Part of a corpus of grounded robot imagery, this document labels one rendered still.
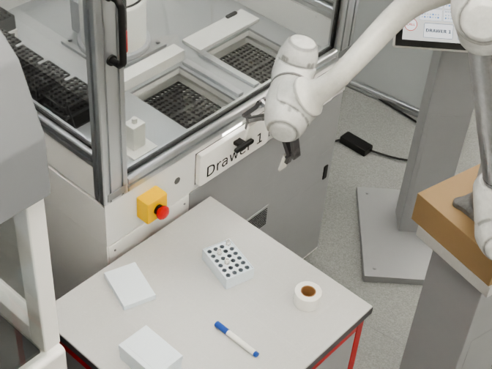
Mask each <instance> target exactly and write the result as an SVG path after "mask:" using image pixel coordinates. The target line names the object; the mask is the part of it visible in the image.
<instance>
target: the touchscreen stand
mask: <svg viewBox="0 0 492 369"><path fill-rule="evenodd" d="M473 110H474V98H473V92H472V80H471V73H470V67H469V55H468V53H463V52H452V51H433V55H432V58H431V61H430V67H429V71H428V76H427V80H426V83H425V88H424V92H423V96H422V101H421V105H420V110H419V113H418V117H417V123H416V126H415V129H414V135H413V138H412V142H411V148H410V151H409V157H408V160H407V164H406V170H405V173H404V176H403V182H402V185H401V189H400V190H396V189H384V188H374V187H357V191H356V194H357V211H358V221H359V237H360V247H361V256H362V273H363V281H368V282H378V283H399V284H411V285H422V286H423V283H424V280H425V276H426V272H427V269H428V265H429V262H430V259H431V254H432V252H433V250H432V249H431V248H430V247H429V246H428V245H427V244H425V243H424V242H423V241H422V240H421V239H420V238H419V237H418V236H417V235H416V233H417V228H418V224H417V223H416V222H414V221H413V220H412V218H411V217H412V214H413V211H414V205H415V202H416V199H417V194H418V193H419V192H421V191H423V190H426V189H428V188H429V187H432V186H434V185H436V184H438V183H440V182H443V181H444V180H446V179H449V178H451V177H453V176H454V175H455V172H456V169H457V166H458V161H459V159H460V155H461V151H462V148H463V144H464V141H465V138H466V134H467V130H468V128H469V123H470V120H471V117H472V113H473Z"/></svg>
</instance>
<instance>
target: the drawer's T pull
mask: <svg viewBox="0 0 492 369"><path fill-rule="evenodd" d="M253 142H254V140H253V139H252V138H250V139H249V140H247V141H244V140H243V139H241V138H238V139H236V140H235V141H234V145H235V146H237V148H235V149H234V152H235V153H239V152H240V151H242V150H243V149H245V148H247V147H248V146H249V145H251V144H253Z"/></svg>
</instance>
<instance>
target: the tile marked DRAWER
mask: <svg viewBox="0 0 492 369"><path fill-rule="evenodd" d="M453 29H454V25H453V24H443V23H424V29H423V37H424V38H435V39H446V40H452V39H453Z"/></svg>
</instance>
